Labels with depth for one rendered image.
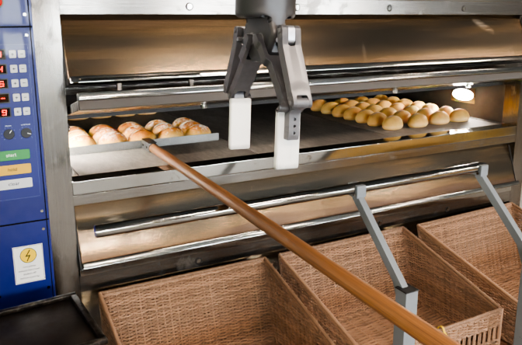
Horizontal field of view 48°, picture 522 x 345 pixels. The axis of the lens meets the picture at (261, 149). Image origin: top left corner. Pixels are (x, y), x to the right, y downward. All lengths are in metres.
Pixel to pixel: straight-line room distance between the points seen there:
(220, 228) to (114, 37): 0.67
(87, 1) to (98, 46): 0.12
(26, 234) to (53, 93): 0.38
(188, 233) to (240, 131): 1.05
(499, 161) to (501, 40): 0.50
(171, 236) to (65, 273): 0.32
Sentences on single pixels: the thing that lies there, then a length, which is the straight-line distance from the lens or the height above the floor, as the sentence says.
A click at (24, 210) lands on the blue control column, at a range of 1.66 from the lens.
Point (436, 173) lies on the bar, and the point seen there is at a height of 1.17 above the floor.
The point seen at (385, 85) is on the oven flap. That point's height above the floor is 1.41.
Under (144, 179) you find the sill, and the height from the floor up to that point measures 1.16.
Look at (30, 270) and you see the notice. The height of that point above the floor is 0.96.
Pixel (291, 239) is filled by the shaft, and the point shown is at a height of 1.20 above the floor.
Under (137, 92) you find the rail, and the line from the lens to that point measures 1.54.
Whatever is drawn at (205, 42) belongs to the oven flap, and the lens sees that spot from 1.76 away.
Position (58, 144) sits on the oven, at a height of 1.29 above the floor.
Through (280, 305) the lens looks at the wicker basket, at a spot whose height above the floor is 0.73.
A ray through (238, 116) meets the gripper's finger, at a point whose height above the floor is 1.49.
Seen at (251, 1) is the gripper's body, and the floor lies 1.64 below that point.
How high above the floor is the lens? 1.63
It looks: 13 degrees down
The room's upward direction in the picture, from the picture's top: straight up
